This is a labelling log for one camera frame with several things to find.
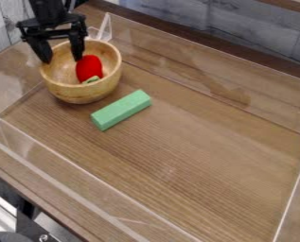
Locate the green rectangular block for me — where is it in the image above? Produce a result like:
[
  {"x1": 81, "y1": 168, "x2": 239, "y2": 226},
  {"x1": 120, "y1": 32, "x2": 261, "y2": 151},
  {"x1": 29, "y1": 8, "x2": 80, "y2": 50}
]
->
[{"x1": 89, "y1": 90, "x2": 151, "y2": 131}]

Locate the wooden bowl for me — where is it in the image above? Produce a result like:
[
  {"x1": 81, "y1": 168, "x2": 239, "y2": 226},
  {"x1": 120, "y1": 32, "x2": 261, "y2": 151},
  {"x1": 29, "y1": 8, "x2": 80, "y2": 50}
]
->
[{"x1": 37, "y1": 38, "x2": 123, "y2": 105}]

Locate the red plush strawberry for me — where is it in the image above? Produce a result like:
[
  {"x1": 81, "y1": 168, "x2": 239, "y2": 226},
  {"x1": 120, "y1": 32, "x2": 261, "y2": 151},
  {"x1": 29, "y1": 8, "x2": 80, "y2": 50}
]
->
[{"x1": 75, "y1": 55, "x2": 104, "y2": 83}]

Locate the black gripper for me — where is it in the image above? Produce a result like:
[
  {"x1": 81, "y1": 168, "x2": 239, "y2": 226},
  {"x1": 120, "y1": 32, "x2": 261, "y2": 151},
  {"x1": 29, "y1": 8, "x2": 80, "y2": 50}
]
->
[{"x1": 15, "y1": 13, "x2": 87, "y2": 63}]

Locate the clear acrylic tray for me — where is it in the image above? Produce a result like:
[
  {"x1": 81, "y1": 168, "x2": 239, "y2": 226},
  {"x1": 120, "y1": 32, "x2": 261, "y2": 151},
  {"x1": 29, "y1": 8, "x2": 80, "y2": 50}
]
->
[{"x1": 0, "y1": 60, "x2": 300, "y2": 242}]

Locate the clear acrylic corner bracket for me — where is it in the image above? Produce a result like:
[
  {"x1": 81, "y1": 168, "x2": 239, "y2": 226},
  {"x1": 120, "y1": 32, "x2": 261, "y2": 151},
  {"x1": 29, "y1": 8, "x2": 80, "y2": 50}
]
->
[{"x1": 85, "y1": 13, "x2": 112, "y2": 42}]

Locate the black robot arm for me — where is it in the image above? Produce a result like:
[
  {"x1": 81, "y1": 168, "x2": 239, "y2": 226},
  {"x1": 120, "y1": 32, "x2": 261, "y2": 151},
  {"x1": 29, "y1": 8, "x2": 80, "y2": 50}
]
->
[{"x1": 15, "y1": 0, "x2": 87, "y2": 64}]

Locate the black metal mount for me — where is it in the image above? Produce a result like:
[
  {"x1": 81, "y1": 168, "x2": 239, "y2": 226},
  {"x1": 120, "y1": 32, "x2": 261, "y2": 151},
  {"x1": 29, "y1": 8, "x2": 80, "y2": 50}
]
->
[{"x1": 15, "y1": 211, "x2": 59, "y2": 242}]

